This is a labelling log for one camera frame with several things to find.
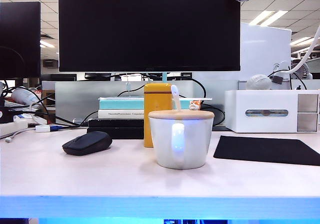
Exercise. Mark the teal hardcover book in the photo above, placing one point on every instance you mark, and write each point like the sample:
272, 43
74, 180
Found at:
120, 104

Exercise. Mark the white ceramic mug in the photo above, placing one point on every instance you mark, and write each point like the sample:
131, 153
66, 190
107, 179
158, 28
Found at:
160, 143

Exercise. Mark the white usb adapter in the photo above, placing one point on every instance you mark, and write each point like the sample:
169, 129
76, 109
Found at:
42, 128

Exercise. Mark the white partition board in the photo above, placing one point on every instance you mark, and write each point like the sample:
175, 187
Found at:
265, 51

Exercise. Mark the black mouse pad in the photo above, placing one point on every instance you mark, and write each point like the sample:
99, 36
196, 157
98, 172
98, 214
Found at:
265, 150

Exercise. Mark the small black computer monitor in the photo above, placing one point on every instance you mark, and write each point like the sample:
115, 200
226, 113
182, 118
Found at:
20, 38

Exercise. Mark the white power strip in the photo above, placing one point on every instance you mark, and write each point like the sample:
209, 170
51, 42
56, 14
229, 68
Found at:
12, 127

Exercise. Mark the wooden mug lid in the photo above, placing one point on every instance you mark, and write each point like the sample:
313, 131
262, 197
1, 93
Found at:
160, 114

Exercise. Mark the white ceramic spoon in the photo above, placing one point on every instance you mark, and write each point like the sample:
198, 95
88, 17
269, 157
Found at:
177, 100

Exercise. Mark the black clip adapter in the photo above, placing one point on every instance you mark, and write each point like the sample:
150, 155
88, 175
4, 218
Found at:
277, 79

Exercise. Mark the white plastic bottle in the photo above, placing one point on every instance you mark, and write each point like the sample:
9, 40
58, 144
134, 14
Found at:
23, 96

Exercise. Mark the white tissue box organizer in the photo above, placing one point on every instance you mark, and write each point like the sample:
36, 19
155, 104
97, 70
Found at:
265, 100

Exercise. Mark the yellow thermos bottle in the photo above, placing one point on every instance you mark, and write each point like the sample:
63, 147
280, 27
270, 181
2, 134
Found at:
157, 101

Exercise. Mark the small orange figurine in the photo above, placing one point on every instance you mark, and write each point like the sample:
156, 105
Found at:
194, 105

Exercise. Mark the stack of books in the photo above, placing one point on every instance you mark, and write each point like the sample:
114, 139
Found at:
75, 98

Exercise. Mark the white book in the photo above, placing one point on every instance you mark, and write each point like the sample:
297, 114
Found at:
120, 114

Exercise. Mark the white desk fan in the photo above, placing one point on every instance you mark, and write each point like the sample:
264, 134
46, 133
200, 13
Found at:
303, 71

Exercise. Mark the black flat box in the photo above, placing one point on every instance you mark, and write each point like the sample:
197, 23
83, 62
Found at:
115, 133

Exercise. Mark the white textured ball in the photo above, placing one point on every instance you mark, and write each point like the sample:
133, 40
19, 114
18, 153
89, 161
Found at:
258, 82

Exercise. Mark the large black computer monitor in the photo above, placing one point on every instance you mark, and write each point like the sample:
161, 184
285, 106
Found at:
150, 28

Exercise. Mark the black computer mouse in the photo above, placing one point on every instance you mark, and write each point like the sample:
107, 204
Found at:
87, 143

